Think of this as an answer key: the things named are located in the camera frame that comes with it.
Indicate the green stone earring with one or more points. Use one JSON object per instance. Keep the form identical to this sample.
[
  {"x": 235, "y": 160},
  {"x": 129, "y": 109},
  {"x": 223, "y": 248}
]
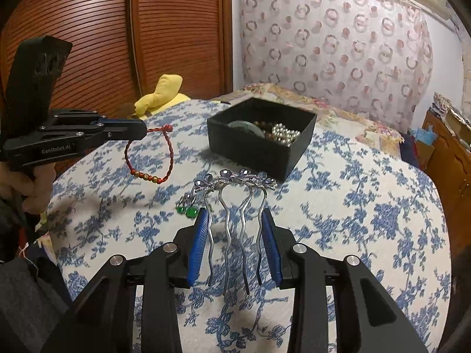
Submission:
[
  {"x": 191, "y": 212},
  {"x": 181, "y": 210}
]

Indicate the silver crystal hair comb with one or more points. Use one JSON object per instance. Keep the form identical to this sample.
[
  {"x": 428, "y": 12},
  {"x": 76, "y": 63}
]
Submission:
[{"x": 228, "y": 181}]

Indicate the brown cardboard box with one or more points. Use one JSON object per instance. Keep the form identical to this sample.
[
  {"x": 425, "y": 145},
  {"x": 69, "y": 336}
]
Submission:
[{"x": 424, "y": 154}]

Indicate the wooden louvred wardrobe door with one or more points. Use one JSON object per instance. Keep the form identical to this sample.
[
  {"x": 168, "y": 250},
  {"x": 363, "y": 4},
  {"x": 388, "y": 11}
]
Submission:
[
  {"x": 180, "y": 36},
  {"x": 92, "y": 44}
]

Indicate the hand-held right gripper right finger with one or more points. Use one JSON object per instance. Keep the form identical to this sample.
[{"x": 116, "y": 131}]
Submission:
[{"x": 272, "y": 253}]

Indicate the blue floral tablecloth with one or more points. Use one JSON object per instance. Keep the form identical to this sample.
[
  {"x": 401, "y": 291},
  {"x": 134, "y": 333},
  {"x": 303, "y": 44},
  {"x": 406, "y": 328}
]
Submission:
[{"x": 349, "y": 209}]

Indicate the black box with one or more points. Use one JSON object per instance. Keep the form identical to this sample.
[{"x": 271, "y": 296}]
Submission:
[{"x": 250, "y": 143}]

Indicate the person's left hand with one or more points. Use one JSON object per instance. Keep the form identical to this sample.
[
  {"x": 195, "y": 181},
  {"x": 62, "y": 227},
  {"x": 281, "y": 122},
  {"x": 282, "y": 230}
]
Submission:
[{"x": 22, "y": 191}]

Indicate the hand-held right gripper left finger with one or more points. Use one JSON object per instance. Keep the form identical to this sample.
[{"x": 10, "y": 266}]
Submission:
[{"x": 197, "y": 250}]

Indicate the pale jade bangle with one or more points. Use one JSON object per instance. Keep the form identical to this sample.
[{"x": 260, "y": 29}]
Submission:
[{"x": 245, "y": 127}]

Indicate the long wooden cabinet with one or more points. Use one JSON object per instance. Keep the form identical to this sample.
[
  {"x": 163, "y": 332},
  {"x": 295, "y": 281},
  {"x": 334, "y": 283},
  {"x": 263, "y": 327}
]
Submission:
[{"x": 452, "y": 161}]

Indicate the yellow plush toy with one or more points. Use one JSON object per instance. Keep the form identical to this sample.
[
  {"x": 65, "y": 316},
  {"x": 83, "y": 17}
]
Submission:
[{"x": 165, "y": 88}]

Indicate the person's dark clothing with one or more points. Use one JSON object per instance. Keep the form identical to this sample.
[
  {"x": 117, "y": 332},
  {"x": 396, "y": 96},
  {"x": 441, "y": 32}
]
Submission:
[{"x": 25, "y": 294}]

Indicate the blue paper bag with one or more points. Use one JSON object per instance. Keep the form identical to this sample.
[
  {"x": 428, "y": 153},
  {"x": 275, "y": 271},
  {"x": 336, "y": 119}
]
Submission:
[{"x": 423, "y": 135}]

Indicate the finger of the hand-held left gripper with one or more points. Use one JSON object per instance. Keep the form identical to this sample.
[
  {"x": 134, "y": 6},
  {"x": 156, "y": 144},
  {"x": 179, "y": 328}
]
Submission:
[
  {"x": 77, "y": 114},
  {"x": 125, "y": 128}
]

